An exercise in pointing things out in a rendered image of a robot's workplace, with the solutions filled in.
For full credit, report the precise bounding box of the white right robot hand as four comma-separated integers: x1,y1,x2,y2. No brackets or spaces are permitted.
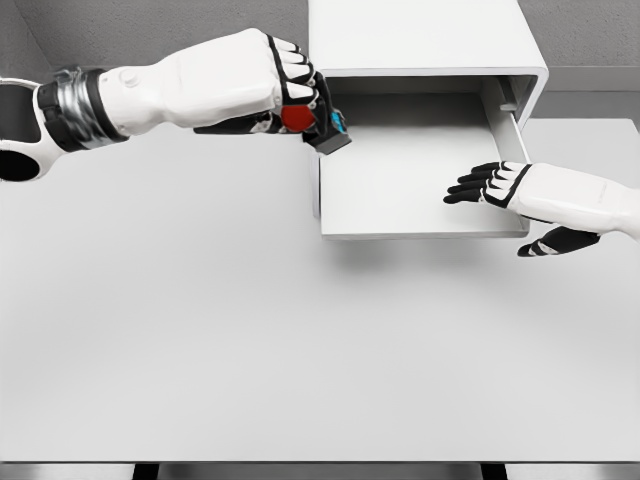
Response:
442,161,617,258

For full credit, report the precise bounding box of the white tabletop storage cabinet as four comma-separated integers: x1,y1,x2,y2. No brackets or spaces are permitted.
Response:
306,0,550,126

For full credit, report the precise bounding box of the white cabinet drawer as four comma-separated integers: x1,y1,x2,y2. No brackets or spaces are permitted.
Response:
312,89,533,241

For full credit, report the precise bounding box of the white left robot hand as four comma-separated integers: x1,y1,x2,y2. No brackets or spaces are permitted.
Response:
175,27,331,137

